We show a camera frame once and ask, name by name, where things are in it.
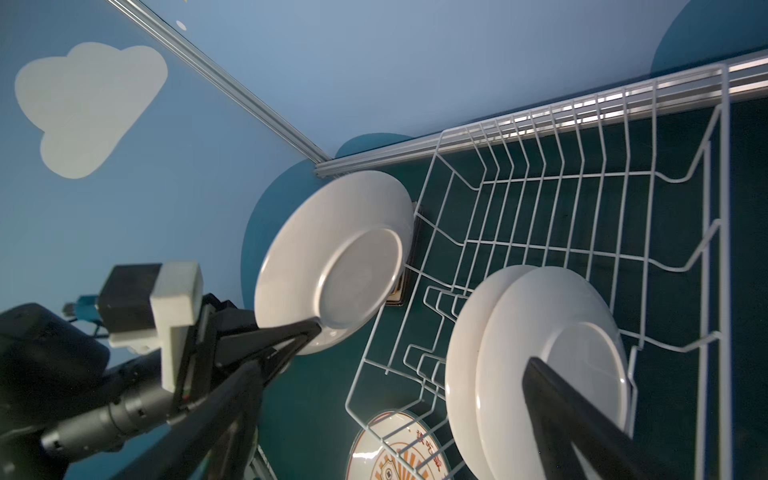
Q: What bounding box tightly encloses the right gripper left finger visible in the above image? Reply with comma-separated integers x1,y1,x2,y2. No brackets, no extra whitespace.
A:
114,361,264,479

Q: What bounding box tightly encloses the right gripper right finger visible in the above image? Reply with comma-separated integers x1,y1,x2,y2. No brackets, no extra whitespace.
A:
522,357,679,479

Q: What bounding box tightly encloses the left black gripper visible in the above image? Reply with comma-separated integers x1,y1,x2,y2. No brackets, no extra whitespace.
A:
173,293,322,414

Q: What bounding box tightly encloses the white round plate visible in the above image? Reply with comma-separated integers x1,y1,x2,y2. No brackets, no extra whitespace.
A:
475,266,630,479
345,410,451,479
445,265,534,479
254,171,414,355

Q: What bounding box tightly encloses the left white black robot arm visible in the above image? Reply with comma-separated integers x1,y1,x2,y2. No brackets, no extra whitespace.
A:
1,295,321,479

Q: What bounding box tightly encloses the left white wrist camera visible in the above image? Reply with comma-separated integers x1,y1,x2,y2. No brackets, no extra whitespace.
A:
97,261,203,393

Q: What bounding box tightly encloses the white wire dish rack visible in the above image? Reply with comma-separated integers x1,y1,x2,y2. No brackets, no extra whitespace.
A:
344,64,735,479

